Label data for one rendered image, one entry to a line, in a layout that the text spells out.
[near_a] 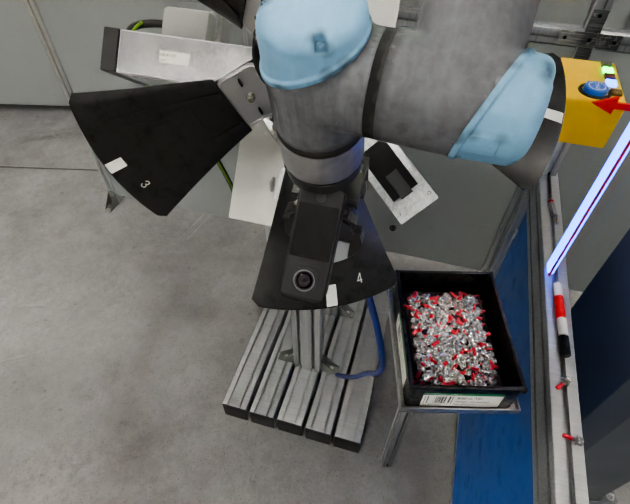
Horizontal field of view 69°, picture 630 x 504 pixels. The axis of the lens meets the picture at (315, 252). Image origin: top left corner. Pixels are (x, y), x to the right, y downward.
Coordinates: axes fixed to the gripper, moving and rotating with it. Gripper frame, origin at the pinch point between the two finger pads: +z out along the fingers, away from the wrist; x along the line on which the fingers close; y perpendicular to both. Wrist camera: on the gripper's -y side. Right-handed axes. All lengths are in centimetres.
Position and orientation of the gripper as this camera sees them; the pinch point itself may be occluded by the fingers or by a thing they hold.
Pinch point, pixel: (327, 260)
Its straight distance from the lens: 59.9
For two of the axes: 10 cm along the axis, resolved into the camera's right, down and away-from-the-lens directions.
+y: 2.6, -8.8, 3.9
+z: 0.7, 4.2, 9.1
